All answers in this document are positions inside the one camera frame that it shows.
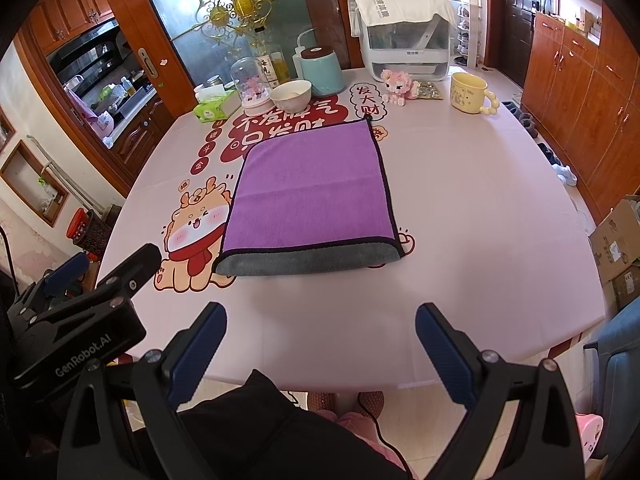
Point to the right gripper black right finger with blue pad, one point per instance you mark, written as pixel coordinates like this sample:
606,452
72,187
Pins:
544,442

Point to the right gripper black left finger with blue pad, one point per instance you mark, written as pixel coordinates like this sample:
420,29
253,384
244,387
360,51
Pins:
123,422

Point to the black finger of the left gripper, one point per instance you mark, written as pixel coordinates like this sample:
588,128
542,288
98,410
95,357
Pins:
135,271

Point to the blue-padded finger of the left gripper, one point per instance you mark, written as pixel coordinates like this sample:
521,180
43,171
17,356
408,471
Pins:
57,281

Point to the purple grey microfibre towel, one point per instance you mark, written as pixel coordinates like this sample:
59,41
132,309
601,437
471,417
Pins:
313,201

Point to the red plastic bucket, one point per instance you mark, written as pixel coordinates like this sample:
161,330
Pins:
78,225

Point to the blue chair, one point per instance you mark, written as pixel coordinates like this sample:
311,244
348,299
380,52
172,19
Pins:
616,389

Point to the green tissue box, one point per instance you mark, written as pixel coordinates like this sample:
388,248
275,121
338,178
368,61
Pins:
215,102

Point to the cardboard box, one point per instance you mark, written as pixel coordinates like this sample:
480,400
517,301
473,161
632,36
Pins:
615,246

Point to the pink cartoon printed tablecloth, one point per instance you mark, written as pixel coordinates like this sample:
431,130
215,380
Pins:
490,235

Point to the glass dome pink base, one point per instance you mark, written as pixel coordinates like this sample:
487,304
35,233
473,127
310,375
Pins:
253,89

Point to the white ceramic bowl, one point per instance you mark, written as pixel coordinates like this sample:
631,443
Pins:
293,96

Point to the yellow oil bottle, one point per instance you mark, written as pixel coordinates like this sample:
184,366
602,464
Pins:
278,62

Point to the clear liquor bottle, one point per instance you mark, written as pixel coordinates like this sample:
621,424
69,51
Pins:
263,58

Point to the wooden glass sliding door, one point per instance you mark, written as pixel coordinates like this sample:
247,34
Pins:
181,43

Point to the teal canister brown lid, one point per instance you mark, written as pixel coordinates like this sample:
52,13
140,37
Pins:
321,67

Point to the pink plush cat toy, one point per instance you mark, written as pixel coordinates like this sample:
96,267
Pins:
400,87

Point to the small patterned snack packet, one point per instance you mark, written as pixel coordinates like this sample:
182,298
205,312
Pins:
426,90

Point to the white cloth on appliance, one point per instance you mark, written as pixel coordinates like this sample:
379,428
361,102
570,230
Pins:
369,13

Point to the white countertop appliance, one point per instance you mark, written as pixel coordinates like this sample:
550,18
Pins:
422,49

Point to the wooden cabinet wall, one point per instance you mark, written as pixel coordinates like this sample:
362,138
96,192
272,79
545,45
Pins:
585,97

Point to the yellow mug beaded handle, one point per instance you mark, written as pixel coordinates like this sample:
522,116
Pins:
470,95

